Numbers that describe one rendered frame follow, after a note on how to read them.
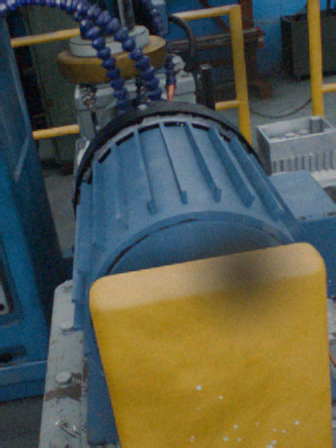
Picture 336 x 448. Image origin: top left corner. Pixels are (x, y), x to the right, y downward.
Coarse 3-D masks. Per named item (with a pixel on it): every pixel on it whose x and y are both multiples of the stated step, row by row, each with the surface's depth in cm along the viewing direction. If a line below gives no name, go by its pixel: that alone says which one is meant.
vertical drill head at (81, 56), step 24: (96, 0) 99; (120, 0) 101; (96, 24) 101; (120, 24) 102; (72, 48) 104; (120, 48) 101; (144, 48) 102; (72, 72) 102; (96, 72) 100; (96, 96) 106; (144, 96) 106; (96, 120) 115
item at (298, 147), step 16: (272, 128) 120; (288, 128) 121; (304, 128) 121; (320, 128) 120; (272, 144) 111; (288, 144) 112; (304, 144) 112; (320, 144) 112; (272, 160) 113; (288, 160) 113; (304, 160) 113; (320, 160) 113
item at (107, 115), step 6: (132, 96) 144; (162, 96) 145; (114, 102) 147; (108, 108) 146; (114, 108) 142; (102, 114) 147; (108, 114) 142; (114, 114) 138; (102, 120) 143; (108, 120) 138; (102, 126) 139
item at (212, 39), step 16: (240, 0) 562; (224, 32) 555; (256, 32) 545; (176, 48) 531; (208, 48) 528; (32, 64) 552; (224, 64) 595; (256, 64) 585; (256, 80) 565; (32, 96) 590; (272, 96) 541
